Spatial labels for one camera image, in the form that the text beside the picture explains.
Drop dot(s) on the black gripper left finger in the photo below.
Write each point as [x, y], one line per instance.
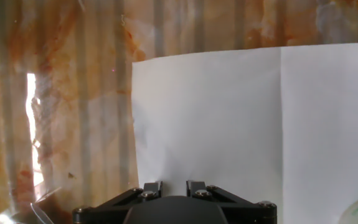
[138, 194]

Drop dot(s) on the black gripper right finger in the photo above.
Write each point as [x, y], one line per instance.
[219, 196]

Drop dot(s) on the orange marble pattern mat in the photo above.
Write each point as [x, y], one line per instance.
[73, 93]

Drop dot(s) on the white paper sheet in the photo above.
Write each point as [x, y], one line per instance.
[228, 118]

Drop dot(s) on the clear plastic package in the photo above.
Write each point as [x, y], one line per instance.
[41, 214]

